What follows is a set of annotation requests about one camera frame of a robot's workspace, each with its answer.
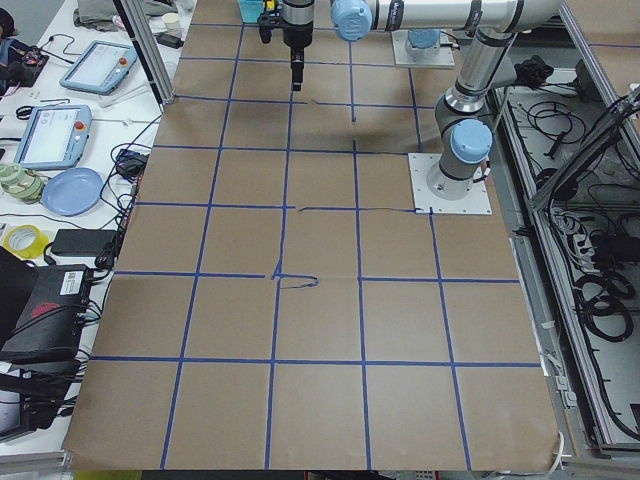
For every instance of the light blue plastic bin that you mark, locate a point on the light blue plastic bin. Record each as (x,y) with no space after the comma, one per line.
(250,10)

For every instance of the white paper cup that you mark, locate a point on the white paper cup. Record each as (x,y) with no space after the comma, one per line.
(172,23)

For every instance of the upper blue teach pendant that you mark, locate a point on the upper blue teach pendant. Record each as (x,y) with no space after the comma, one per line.
(100,69)

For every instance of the blue teach pendant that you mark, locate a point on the blue teach pendant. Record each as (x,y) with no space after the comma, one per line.
(100,69)
(55,137)

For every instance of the lower blue teach pendant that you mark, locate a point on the lower blue teach pendant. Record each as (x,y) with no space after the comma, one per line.
(55,137)

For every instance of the light blue plate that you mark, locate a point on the light blue plate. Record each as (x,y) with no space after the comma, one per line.
(72,192)

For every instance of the black power adapter brick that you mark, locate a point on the black power adapter brick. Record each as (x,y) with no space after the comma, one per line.
(81,242)

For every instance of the green tape rolls stack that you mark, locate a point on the green tape rolls stack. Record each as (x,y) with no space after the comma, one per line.
(20,183)

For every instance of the yellow tape roll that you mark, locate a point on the yellow tape roll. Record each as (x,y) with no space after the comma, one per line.
(26,241)

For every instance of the black computer box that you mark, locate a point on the black computer box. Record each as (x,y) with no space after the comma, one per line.
(40,312)

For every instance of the aluminium frame post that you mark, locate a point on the aluminium frame post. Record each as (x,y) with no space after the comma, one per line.
(137,27)

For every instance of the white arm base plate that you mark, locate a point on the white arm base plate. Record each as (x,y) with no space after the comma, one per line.
(434,193)
(423,48)

